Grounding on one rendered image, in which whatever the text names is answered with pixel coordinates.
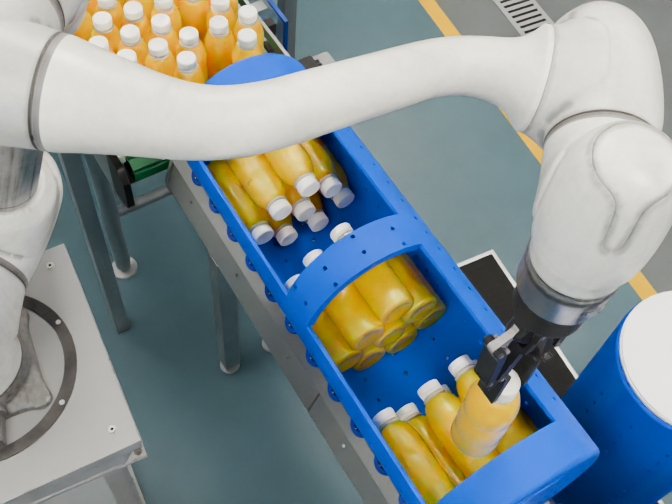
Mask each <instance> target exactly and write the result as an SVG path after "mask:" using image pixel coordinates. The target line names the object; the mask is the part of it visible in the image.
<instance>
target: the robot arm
mask: <svg viewBox="0 0 672 504"><path fill-rule="evenodd" d="M89 1H90V0H0V449H2V448H4V447H5V445H7V440H6V426H5V420H6V419H9V418H11V417H14V416H16V415H19V414H22V413H24V412H27V411H32V410H42V409H45V408H47V407H49V406H50V404H51V403H52V400H53V395H52V393H51V392H50V390H49V389H48V388H47V386H46V385H45V383H44V380H43V377H42V373H41V370H40V366H39V363H38V359H37V356H36V352H35V349H34V345H33V342H32V338H31V335H30V331H29V320H30V316H29V313H28V312H27V311H26V309H25V308H23V307H22V305H23V300H24V295H25V291H26V289H27V287H28V284H29V282H30V280H31V278H32V277H33V275H34V273H35V271H36V269H37V267H38V265H39V263H40V261H41V258H42V256H43V254H44V251H45V249H46V247H47V244H48V242H49V239H50V237H51V234H52V231H53V229H54V226H55V223H56V220H57V217H58V214H59V210H60V207H61V203H62V198H63V185H62V179H61V175H60V172H59V169H58V167H57V164H56V162H55V161H54V159H53V158H52V157H51V156H50V154H49V153H47V152H53V153H83V154H105V155H119V156H133V157H146V158H157V159H169V160H189V161H209V160H226V159H235V158H243V157H248V156H254V155H259V154H263V153H267V152H271V151H276V150H279V149H283V148H286V147H289V146H292V145H295V144H298V143H302V142H305V141H308V140H311V139H314V138H317V137H319V136H322V135H325V134H328V133H331V132H334V131H337V130H340V129H343V128H346V127H349V126H352V125H355V124H358V123H360V122H363V121H366V120H369V119H372V118H375V117H378V116H381V115H384V114H387V113H390V112H393V111H396V110H399V109H402V108H404V107H407V106H410V105H413V104H416V103H419V102H423V101H426V100H430V99H434V98H438V97H444V96H468V97H475V98H479V99H482V100H485V101H488V102H490V103H492V104H494V105H496V106H498V107H499V108H500V109H502V110H503V111H504V112H505V114H506V115H507V116H508V118H509V120H510V121H511V123H512V126H513V128H514V130H516V131H519V132H521V133H523V134H525V135H526V136H528V137H529V138H530V139H532V140H533V141H534V142H535V143H536V144H537V145H538V146H539V147H540V148H541V149H543V156H542V164H541V171H540V177H539V182H538V187H537V192H536V196H535V200H534V204H533V208H532V216H533V222H532V227H531V238H530V240H529V242H528V244H527V247H526V250H525V252H524V254H523V256H522V258H521V260H520V263H519V265H518V267H517V271H516V287H515V289H514V292H513V297H512V303H513V311H514V314H513V318H512V319H511V320H510V321H509V322H508V323H507V325H506V329H505V333H503V334H502V335H501V336H498V334H494V335H492V334H489V335H486V336H485V337H484V339H483V340H482V341H483V343H484V346H483V349H482V351H481V354H480V356H479V358H478V361H477V363H476V365H475V368H474V372H475V373H476V374H477V376H478V377H479V378H480V380H479V381H478V383H477V385H478V386H479V388H480V389H481V390H482V392H483V393H484V395H485V396H486V397H487V399H488V400H489V401H490V403H491V404H493V403H495V402H496V401H497V400H498V398H499V397H500V395H501V394H502V392H503V390H504V389H505V387H506V386H507V384H508V382H509V381H510V379H511V376H510V375H509V373H510V371H511V370H512V369H513V370H514V371H515V372H516V373H517V374H518V376H519V378H520V381H521V386H523V385H525V384H527V382H528V381H529V379H530V378H531V376H532V375H533V373H534V371H535V370H536V368H537V367H538V365H539V364H540V362H541V358H542V359H543V361H544V362H547V361H549V360H550V359H552V358H553V355H552V354H551V353H550V351H549V350H550V348H551V345H553V346H554V347H559V346H560V345H561V344H562V342H563V341H564V339H565V338H566V337H567V336H569V335H571V334H573V333H574V332H576V331H577V330H578V329H579V328H580V327H581V326H582V324H583V323H584V322H585V321H586V320H587V319H589V318H591V317H592V316H594V315H596V314H597V313H598V314H599V313H601V310H602V309H603V308H604V306H605V305H606V304H607V302H608V301H609V299H610V298H611V297H612V296H613V295H614V294H615V293H616V291H617V290H618V289H619V287H620V286H621V285H623V284H625V283H626V282H628V281H629V280H631V279H632V278H633V277H634V276H635V275H636V274H637V273H638V272H639V271H640V270H641V269H642V268H643V267H644V266H645V265H646V263H647V262H648V261H649V260H650V258H651V257H652V256H653V255H654V253H655V252H656V251H657V249H658V248H659V246H660V245H661V243H662V241H663V240H664V238H665V237H666V235H667V233H668V231H669V230H670V228H671V226H672V140H671V139H670V138H669V137H668V136H667V135H666V134H665V133H663V132H662V127H663V121H664V94H663V82H662V74H661V68H660V62H659V58H658V53H657V49H656V46H655V43H654V41H653V38H652V36H651V34H650V32H649V30H648V28H647V27H646V25H645V24H644V22H643V21H642V20H641V19H640V18H639V17H638V16H637V15H636V14H635V13H634V12H633V11H632V10H630V9H629V8H627V7H625V6H623V5H621V4H618V3H615V2H610V1H593V2H588V3H585V4H582V5H580V6H578V7H576V8H574V9H573V10H571V11H569V12H568V13H566V14H565V15H564V16H563V17H561V18H560V19H559V20H558V21H557V22H556V23H555V24H546V23H545V24H543V25H542V26H540V27H539V28H538V29H536V30H535V31H533V32H531V33H530V34H527V35H525V36H521V37H515V38H514V37H492V36H471V35H469V36H447V37H439V38H432V39H427V40H422V41H417V42H412V43H408V44H404V45H400V46H396V47H392V48H388V49H384V50H381V51H377V52H373V53H369V54H365V55H361V56H357V57H353V58H350V59H346V60H342V61H338V62H334V63H330V64H326V65H323V66H319V67H315V68H311V69H307V70H303V71H299V72H296V73H292V74H288V75H284V76H280V77H276V78H272V79H267V80H263V81H257V82H251V83H245V84H236V85H207V84H199V83H193V82H188V81H184V80H180V79H177V78H174V77H171V76H168V75H165V74H163V73H160V72H157V71H155V70H152V69H150V68H147V67H145V66H143V65H140V64H138V63H135V62H133V61H131V60H128V59H126V58H123V57H121V56H118V55H116V54H114V53H112V52H110V51H107V50H105V49H103V48H101V47H99V46H96V45H94V44H92V43H90V42H88V41H86V40H83V39H81V38H79V37H77V36H74V33H75V32H76V31H77V29H78V28H79V26H80V24H81V22H82V20H83V17H84V14H85V12H86V9H87V6H88V3H89ZM46 151H47V152H46ZM540 357H541V358H540Z"/></svg>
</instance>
